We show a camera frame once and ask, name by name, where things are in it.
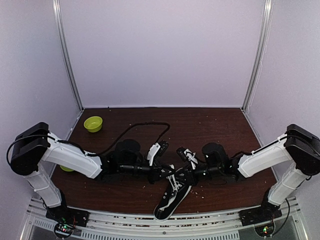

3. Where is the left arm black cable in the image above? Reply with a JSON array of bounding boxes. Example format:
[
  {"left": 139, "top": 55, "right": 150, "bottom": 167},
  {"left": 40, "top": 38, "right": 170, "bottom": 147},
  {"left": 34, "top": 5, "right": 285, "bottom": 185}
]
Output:
[{"left": 6, "top": 121, "right": 171, "bottom": 171}]

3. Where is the aluminium front rail frame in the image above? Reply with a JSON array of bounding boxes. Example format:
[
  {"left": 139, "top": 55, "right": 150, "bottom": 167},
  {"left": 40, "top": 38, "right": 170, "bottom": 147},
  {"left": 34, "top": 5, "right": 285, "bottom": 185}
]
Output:
[{"left": 18, "top": 197, "right": 311, "bottom": 240}]

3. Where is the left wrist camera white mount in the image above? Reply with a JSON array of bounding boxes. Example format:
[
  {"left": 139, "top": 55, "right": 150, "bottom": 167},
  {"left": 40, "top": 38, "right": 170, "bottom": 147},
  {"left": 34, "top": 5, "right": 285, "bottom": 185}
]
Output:
[{"left": 146, "top": 140, "right": 169, "bottom": 167}]

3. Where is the aluminium frame post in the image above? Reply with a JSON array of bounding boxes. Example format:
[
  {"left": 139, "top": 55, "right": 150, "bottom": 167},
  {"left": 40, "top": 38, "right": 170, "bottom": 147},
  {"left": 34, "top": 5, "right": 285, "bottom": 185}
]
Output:
[
  {"left": 52, "top": 0, "right": 84, "bottom": 112},
  {"left": 242, "top": 0, "right": 273, "bottom": 113}
]

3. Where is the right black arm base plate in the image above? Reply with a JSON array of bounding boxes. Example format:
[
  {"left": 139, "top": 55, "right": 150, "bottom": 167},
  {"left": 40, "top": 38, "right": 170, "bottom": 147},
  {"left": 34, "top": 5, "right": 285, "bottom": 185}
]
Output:
[{"left": 238, "top": 207, "right": 282, "bottom": 226}]

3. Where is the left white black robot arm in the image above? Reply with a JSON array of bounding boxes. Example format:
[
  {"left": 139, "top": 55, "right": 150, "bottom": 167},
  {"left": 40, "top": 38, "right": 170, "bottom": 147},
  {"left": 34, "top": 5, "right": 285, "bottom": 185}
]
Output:
[{"left": 6, "top": 122, "right": 175, "bottom": 222}]

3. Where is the round led controller board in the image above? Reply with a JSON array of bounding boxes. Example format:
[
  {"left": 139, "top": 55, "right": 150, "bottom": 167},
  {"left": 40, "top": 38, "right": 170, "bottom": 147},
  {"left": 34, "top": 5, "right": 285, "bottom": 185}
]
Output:
[
  {"left": 53, "top": 223, "right": 75, "bottom": 239},
  {"left": 254, "top": 223, "right": 275, "bottom": 238}
]

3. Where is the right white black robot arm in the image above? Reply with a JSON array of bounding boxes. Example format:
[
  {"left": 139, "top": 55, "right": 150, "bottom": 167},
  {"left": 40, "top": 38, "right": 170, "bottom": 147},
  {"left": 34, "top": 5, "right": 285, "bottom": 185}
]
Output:
[{"left": 174, "top": 124, "right": 320, "bottom": 221}]

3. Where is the green plastic bowl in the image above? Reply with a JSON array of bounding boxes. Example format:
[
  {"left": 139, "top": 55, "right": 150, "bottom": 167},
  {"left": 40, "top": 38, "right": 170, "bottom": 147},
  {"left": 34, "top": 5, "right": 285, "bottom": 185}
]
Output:
[{"left": 83, "top": 116, "right": 103, "bottom": 133}]

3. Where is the left aluminium frame post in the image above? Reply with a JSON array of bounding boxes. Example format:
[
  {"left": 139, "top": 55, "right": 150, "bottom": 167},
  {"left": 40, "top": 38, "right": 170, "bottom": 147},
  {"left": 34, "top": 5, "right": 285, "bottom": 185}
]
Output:
[{"left": 52, "top": 0, "right": 84, "bottom": 112}]

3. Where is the right aluminium frame post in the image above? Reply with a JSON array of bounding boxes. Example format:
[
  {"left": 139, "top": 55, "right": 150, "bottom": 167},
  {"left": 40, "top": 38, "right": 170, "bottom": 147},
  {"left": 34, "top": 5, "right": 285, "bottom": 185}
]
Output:
[{"left": 242, "top": 0, "right": 273, "bottom": 113}]

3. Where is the right round led controller board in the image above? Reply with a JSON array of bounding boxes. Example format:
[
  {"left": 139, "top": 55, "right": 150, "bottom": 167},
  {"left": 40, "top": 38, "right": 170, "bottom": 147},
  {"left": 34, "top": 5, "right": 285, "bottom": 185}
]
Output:
[{"left": 254, "top": 223, "right": 275, "bottom": 238}]

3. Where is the black white canvas sneaker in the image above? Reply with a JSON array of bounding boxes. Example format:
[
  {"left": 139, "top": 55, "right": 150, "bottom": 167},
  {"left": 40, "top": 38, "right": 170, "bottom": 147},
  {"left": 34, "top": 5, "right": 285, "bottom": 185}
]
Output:
[{"left": 153, "top": 167, "right": 192, "bottom": 221}]

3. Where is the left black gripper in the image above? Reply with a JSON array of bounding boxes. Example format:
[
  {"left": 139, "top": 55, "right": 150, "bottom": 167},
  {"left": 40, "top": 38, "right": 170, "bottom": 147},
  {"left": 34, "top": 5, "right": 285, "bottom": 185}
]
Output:
[{"left": 119, "top": 159, "right": 176, "bottom": 185}]

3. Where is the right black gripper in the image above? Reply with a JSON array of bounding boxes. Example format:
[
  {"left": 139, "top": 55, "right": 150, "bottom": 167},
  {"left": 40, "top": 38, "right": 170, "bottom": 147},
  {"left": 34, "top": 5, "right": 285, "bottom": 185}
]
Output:
[{"left": 171, "top": 163, "right": 222, "bottom": 188}]

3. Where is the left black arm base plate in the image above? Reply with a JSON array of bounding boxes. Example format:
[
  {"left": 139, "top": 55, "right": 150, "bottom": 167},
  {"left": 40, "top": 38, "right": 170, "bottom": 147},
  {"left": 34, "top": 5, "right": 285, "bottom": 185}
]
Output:
[{"left": 45, "top": 207, "right": 90, "bottom": 227}]

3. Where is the left round led controller board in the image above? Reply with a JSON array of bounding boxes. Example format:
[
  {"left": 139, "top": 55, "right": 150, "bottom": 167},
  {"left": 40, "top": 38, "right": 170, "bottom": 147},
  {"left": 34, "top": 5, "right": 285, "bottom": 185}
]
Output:
[{"left": 53, "top": 223, "right": 75, "bottom": 239}]

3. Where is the green plastic plate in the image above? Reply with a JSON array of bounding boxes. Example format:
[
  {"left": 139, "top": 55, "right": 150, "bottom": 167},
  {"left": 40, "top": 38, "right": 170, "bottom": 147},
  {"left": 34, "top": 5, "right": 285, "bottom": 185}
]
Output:
[{"left": 59, "top": 165, "right": 74, "bottom": 173}]

